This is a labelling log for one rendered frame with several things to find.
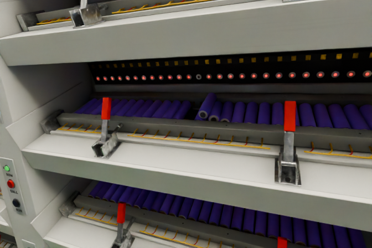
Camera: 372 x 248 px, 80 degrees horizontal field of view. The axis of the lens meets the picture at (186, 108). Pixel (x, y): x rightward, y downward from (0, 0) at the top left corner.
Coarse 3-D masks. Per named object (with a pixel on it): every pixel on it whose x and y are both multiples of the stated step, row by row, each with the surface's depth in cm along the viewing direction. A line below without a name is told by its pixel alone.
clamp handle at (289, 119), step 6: (288, 102) 26; (294, 102) 26; (288, 108) 26; (294, 108) 26; (288, 114) 26; (294, 114) 26; (288, 120) 26; (294, 120) 26; (288, 126) 26; (294, 126) 25; (288, 132) 26; (288, 138) 26; (288, 144) 26; (288, 150) 26; (288, 156) 26
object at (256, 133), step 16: (96, 128) 41; (112, 128) 41; (128, 128) 39; (144, 128) 38; (160, 128) 37; (176, 128) 36; (192, 128) 35; (208, 128) 34; (224, 128) 33; (240, 128) 32; (256, 128) 31; (272, 128) 31; (304, 128) 30; (320, 128) 29; (336, 128) 29; (224, 144) 32; (304, 144) 30; (320, 144) 29; (336, 144) 28; (352, 144) 28; (368, 144) 27
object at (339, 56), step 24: (360, 48) 33; (96, 72) 51; (120, 72) 49; (144, 72) 47; (168, 72) 45; (192, 72) 43; (216, 72) 42; (240, 72) 40; (264, 72) 39; (288, 72) 37; (312, 72) 36; (360, 72) 34
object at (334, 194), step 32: (64, 96) 49; (32, 128) 42; (64, 128) 45; (32, 160) 41; (64, 160) 37; (96, 160) 35; (128, 160) 34; (160, 160) 32; (192, 160) 31; (224, 160) 30; (256, 160) 29; (192, 192) 30; (224, 192) 28; (256, 192) 26; (288, 192) 25; (320, 192) 24; (352, 192) 23; (352, 224) 24
